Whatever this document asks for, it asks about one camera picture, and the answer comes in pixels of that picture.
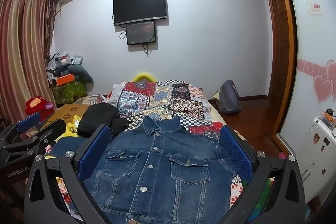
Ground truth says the white stickered suitcase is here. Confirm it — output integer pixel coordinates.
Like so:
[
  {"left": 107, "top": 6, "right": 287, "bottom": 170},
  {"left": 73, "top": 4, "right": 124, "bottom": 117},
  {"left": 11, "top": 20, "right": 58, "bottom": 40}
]
[{"left": 296, "top": 114, "right": 335, "bottom": 202}]

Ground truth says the dark grey neck pillow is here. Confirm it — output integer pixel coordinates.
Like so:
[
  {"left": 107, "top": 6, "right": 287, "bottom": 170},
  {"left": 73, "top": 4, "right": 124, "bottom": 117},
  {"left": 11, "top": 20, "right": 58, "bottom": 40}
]
[{"left": 68, "top": 64, "right": 93, "bottom": 84}]

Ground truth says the yellow plush headboard item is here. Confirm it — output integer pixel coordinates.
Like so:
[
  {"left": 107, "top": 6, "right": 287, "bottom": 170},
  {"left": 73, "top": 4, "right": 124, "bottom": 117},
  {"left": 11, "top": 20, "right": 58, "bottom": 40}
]
[{"left": 132, "top": 72, "right": 157, "bottom": 83}]

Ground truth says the striped red beige curtain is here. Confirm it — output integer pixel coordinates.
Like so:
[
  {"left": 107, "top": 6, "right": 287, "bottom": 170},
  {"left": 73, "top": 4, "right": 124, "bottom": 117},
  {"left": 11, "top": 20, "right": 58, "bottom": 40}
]
[{"left": 1, "top": 0, "right": 59, "bottom": 122}]

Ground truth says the large black wall television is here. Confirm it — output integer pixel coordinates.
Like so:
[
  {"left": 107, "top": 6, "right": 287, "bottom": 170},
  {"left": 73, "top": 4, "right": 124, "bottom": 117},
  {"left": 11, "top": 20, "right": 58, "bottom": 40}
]
[{"left": 113, "top": 0, "right": 167, "bottom": 26}]

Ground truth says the small black wall monitor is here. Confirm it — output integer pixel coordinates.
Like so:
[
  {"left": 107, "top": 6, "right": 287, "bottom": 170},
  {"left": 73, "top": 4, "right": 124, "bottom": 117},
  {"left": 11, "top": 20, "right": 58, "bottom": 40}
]
[{"left": 126, "top": 21, "right": 156, "bottom": 46}]

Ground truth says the colourful patchwork bedspread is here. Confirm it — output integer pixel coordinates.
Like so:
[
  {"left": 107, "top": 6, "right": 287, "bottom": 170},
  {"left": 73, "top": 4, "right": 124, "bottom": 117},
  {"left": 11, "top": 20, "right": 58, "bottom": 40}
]
[{"left": 73, "top": 80, "right": 275, "bottom": 222}]

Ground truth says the black folded garment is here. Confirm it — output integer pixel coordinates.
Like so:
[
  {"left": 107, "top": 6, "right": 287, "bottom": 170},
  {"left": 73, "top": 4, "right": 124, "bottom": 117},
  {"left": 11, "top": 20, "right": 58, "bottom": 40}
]
[{"left": 77, "top": 103, "right": 130, "bottom": 138}]

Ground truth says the red plush flower toy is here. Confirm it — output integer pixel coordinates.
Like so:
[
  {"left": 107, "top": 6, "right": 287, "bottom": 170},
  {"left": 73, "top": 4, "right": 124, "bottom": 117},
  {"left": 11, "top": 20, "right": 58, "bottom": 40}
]
[{"left": 25, "top": 96, "right": 55, "bottom": 121}]

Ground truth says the grey blue backpack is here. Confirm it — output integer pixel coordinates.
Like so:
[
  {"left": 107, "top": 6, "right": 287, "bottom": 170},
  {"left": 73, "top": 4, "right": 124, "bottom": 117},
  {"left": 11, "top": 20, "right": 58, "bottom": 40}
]
[{"left": 217, "top": 80, "right": 242, "bottom": 115}]

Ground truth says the brown wooden door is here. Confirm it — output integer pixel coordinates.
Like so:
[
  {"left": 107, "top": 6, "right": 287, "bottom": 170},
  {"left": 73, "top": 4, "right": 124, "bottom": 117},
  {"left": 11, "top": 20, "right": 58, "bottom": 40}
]
[{"left": 268, "top": 0, "right": 289, "bottom": 107}]

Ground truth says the green patterned storage box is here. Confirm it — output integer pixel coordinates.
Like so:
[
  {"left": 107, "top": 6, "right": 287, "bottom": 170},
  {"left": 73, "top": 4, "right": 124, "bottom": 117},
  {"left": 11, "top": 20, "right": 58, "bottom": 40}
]
[{"left": 52, "top": 81, "right": 87, "bottom": 105}]

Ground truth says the yellow printed garment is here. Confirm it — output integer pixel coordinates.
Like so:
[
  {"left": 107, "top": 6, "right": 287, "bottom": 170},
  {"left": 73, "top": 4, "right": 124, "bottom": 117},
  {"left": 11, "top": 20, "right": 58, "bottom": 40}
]
[{"left": 55, "top": 115, "right": 81, "bottom": 143}]

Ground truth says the orange shoe box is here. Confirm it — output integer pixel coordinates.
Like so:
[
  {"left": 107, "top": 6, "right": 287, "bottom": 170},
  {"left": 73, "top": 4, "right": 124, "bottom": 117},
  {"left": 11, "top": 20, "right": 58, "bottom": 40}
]
[{"left": 56, "top": 73, "right": 75, "bottom": 86}]

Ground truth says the blue denim jacket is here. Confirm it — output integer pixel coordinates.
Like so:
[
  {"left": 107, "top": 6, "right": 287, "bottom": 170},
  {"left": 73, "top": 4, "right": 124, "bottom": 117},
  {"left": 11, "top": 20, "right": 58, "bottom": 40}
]
[{"left": 49, "top": 116, "right": 253, "bottom": 224}]

